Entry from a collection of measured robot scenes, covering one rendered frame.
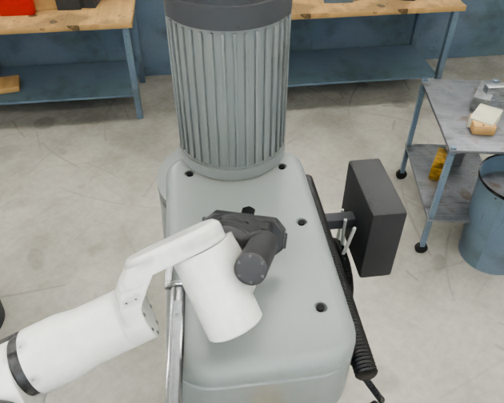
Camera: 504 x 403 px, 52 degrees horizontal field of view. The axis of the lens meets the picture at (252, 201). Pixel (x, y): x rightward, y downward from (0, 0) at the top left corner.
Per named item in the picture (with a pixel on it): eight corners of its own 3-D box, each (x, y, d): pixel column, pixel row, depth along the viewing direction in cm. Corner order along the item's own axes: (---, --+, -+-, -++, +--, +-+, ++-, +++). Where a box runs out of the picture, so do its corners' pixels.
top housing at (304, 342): (354, 416, 76) (370, 357, 65) (176, 437, 73) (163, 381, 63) (294, 205, 111) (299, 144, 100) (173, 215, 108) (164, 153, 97)
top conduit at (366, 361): (376, 380, 75) (380, 367, 73) (349, 383, 75) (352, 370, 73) (311, 185, 109) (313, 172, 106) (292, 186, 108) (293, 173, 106)
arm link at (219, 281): (217, 311, 65) (193, 353, 54) (181, 235, 64) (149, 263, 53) (299, 280, 63) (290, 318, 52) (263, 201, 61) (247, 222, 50)
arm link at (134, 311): (248, 283, 59) (142, 334, 58) (216, 213, 58) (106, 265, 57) (255, 297, 53) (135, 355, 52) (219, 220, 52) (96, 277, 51)
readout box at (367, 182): (395, 275, 124) (414, 212, 110) (358, 279, 123) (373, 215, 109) (370, 218, 138) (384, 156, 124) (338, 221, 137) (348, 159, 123)
